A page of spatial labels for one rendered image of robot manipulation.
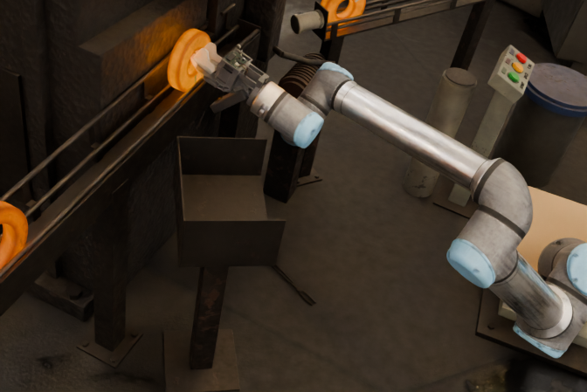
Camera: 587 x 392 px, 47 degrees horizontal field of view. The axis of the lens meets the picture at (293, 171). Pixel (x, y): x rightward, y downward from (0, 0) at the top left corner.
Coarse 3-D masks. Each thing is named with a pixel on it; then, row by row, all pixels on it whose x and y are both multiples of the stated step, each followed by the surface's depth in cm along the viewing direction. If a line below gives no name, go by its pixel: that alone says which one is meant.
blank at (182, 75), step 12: (192, 36) 164; (204, 36) 169; (180, 48) 163; (192, 48) 165; (180, 60) 163; (168, 72) 165; (180, 72) 165; (192, 72) 172; (180, 84) 167; (192, 84) 173
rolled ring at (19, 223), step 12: (0, 204) 120; (0, 216) 119; (12, 216) 123; (24, 216) 126; (12, 228) 125; (24, 228) 128; (12, 240) 127; (24, 240) 129; (0, 252) 128; (12, 252) 128; (0, 264) 127
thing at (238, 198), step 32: (192, 160) 156; (224, 160) 157; (256, 160) 159; (192, 192) 155; (224, 192) 157; (256, 192) 159; (192, 224) 133; (224, 224) 134; (256, 224) 136; (192, 256) 139; (224, 256) 141; (256, 256) 142; (224, 288) 167; (192, 352) 184; (224, 352) 194; (192, 384) 185; (224, 384) 187
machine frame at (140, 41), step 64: (0, 0) 146; (64, 0) 138; (128, 0) 154; (192, 0) 171; (0, 64) 157; (64, 64) 148; (128, 64) 154; (256, 64) 233; (0, 128) 169; (64, 128) 160; (128, 128) 167; (192, 128) 204; (256, 128) 262; (0, 192) 187; (128, 192) 181; (64, 256) 191; (128, 256) 199
